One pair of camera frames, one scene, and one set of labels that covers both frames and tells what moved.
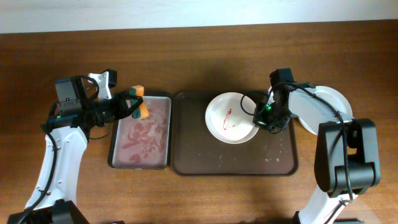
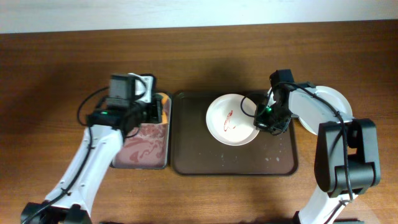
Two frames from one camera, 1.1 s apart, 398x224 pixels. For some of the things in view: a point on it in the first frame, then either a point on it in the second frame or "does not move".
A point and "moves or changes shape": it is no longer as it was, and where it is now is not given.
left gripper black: (119, 99) → (151, 108)
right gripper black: (260, 121) does not move
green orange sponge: (142, 112) moves or changes shape
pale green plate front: (226, 121) does not move
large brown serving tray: (196, 151) does not move
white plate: (333, 98) does not move
